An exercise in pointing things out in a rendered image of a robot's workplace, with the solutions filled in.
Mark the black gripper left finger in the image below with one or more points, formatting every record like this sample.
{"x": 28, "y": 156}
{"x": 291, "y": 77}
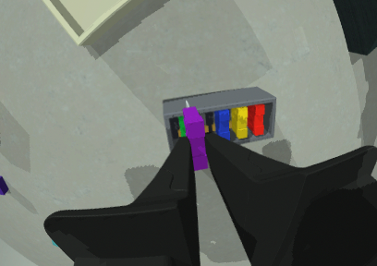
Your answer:
{"x": 162, "y": 220}

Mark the violet block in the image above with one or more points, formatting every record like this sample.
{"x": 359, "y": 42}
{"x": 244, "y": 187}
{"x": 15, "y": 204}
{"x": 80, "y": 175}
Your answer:
{"x": 3, "y": 186}

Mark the violet fuse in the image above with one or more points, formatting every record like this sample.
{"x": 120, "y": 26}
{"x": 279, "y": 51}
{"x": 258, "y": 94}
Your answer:
{"x": 194, "y": 125}

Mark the beige open tray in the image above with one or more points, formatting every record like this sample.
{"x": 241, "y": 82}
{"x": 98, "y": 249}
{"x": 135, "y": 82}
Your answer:
{"x": 87, "y": 20}

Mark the green fuse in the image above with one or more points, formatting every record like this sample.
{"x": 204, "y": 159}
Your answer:
{"x": 182, "y": 126}

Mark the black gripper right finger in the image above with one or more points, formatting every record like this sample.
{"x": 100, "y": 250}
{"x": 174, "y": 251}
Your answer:
{"x": 267, "y": 199}

